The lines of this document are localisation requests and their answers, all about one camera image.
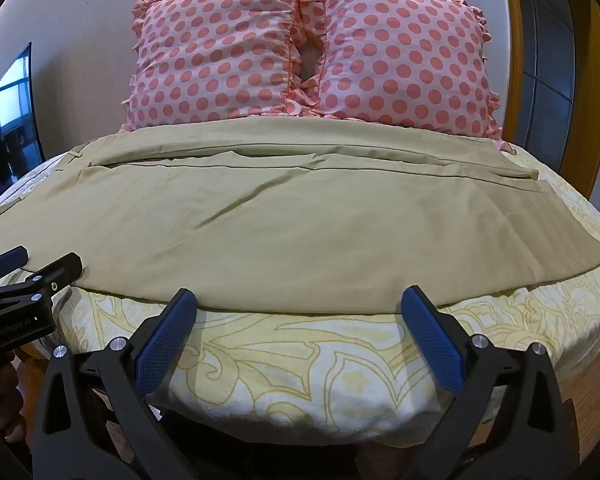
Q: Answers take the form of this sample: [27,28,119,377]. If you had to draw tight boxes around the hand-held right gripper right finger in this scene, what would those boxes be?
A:
[400,285,579,480]

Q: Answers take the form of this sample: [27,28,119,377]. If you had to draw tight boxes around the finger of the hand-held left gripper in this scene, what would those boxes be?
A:
[0,245,30,287]
[2,253,84,306]

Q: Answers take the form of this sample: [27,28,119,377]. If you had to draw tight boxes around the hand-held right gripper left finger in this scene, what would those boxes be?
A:
[32,287,198,480]

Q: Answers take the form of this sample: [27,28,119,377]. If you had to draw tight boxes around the khaki pants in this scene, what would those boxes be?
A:
[0,119,600,312]

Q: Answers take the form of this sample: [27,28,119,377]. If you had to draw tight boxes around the bed with yellow patterned sheet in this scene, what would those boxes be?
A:
[0,152,600,455]

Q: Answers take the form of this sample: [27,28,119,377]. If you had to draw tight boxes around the black flat screen television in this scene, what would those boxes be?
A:
[0,42,47,202]

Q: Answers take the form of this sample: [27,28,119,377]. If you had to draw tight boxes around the pink polka dot pillow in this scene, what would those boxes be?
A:
[121,0,327,134]
[300,0,520,155]

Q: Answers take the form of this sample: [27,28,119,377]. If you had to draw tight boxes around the wooden framed glass door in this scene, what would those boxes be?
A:
[412,0,600,173]

